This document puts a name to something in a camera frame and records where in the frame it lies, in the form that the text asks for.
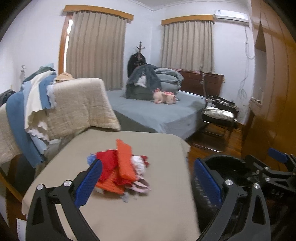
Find dark grey fleece jacket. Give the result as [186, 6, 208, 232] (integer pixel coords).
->
[125, 64, 162, 100]

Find dark wooden headboard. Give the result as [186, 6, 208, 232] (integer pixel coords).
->
[175, 69, 224, 96]

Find beige quilted blanket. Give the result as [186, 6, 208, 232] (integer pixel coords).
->
[1, 78, 120, 163]

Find beige curtain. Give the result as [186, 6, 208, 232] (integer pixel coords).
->
[161, 21, 214, 73]
[64, 11, 127, 90]

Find left beige curtain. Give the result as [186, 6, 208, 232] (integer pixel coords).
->
[64, 11, 127, 90]

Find red cloth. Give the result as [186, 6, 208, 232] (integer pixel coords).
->
[96, 150, 149, 186]

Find bed with grey sheet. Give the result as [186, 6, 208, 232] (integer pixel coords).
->
[107, 90, 205, 140]

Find hanging white cables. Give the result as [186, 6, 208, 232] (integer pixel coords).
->
[238, 25, 255, 110]

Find folded grey duvet pile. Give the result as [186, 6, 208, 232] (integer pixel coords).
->
[154, 68, 184, 94]

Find wooden wardrobe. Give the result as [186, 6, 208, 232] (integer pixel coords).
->
[242, 1, 295, 163]

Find blue plastic bag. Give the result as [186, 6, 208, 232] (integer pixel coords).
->
[87, 154, 96, 166]

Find black cantilever chair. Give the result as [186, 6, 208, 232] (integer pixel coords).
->
[193, 71, 240, 153]

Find black lined trash bin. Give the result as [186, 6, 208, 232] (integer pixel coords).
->
[191, 149, 295, 240]

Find beige tablecloth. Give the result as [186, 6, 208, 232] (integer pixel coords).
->
[22, 128, 200, 240]

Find white air conditioner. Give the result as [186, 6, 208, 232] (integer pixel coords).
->
[214, 10, 249, 25]

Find wooden coat stand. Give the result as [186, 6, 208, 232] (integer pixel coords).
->
[127, 41, 146, 77]

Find pink plush pig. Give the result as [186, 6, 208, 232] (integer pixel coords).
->
[153, 89, 177, 104]

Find orange mesh cloth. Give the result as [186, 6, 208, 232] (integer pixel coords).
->
[95, 139, 136, 195]

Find silver chair cushion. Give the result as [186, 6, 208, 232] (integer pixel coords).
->
[203, 106, 234, 121]

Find right beige curtain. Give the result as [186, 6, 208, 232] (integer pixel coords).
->
[161, 21, 214, 73]

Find blue white scalloped blanket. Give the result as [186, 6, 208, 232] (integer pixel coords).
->
[6, 64, 57, 168]

